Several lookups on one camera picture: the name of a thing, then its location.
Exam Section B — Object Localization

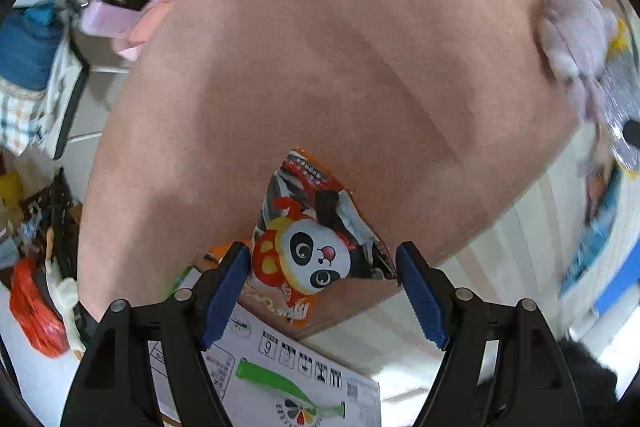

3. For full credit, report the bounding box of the lavender fleece cloth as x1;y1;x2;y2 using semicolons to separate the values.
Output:
538;0;617;122

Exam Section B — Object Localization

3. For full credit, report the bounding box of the checkered cloth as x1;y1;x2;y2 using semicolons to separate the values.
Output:
1;32;85;159

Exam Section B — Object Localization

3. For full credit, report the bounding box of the blue cloth pile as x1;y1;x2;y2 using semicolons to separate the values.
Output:
0;0;64;91

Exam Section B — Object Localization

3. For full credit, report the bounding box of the red plastic bag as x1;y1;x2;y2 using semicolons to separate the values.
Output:
10;257;70;359

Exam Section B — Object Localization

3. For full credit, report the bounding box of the blue and silver snack bag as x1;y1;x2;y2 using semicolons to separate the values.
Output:
599;17;639;176

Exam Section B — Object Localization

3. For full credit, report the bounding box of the light blue snack bag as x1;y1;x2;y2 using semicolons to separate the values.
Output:
559;167;623;297

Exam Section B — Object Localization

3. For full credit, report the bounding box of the cardboard box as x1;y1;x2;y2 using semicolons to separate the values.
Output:
146;265;384;427

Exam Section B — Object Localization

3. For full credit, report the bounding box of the orange panda snack bag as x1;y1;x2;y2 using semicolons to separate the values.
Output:
242;148;397;326

